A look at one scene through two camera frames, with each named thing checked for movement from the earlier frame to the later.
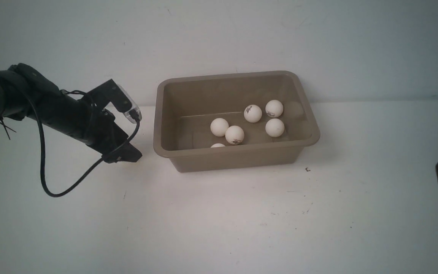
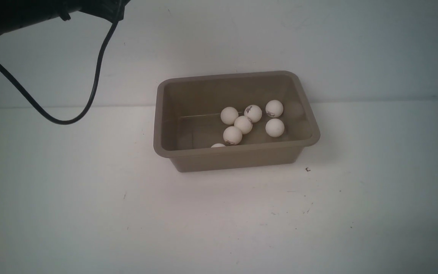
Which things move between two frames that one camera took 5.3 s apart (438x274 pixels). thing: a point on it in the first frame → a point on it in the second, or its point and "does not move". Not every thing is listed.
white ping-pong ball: x=217 y=145 does not move
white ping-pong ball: x=275 y=127 does not move
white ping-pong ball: x=253 y=113 does not move
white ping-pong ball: x=219 y=127 → x=228 y=115
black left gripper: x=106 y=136 → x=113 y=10
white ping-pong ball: x=234 y=135 does not move
